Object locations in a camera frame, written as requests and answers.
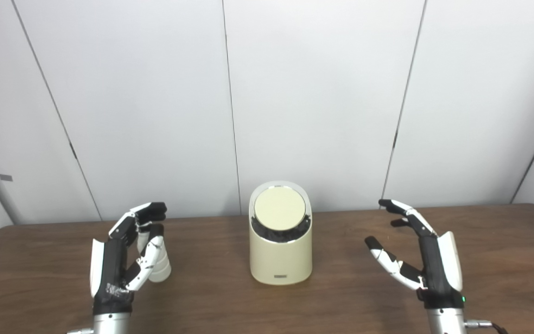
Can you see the white and black left hand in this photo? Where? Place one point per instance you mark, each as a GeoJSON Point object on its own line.
{"type": "Point", "coordinates": [109, 264]}

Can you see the white and black right hand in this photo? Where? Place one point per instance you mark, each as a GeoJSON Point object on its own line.
{"type": "Point", "coordinates": [436, 269]}

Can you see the small white plastic bottle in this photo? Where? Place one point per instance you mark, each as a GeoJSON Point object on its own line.
{"type": "Point", "coordinates": [161, 269]}

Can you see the cream-colored round bin lid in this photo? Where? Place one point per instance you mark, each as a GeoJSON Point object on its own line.
{"type": "Point", "coordinates": [279, 208]}

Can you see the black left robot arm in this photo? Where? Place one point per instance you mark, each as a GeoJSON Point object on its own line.
{"type": "Point", "coordinates": [111, 324]}

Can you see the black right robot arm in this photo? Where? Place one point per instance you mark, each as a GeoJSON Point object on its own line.
{"type": "Point", "coordinates": [445, 322]}

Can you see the cream-colored bin body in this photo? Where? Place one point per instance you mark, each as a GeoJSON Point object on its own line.
{"type": "Point", "coordinates": [281, 260]}

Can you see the black bin liner bag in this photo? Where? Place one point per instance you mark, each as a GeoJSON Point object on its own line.
{"type": "Point", "coordinates": [276, 235]}

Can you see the small grey wall label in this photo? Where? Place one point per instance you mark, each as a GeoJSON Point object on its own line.
{"type": "Point", "coordinates": [6, 177]}

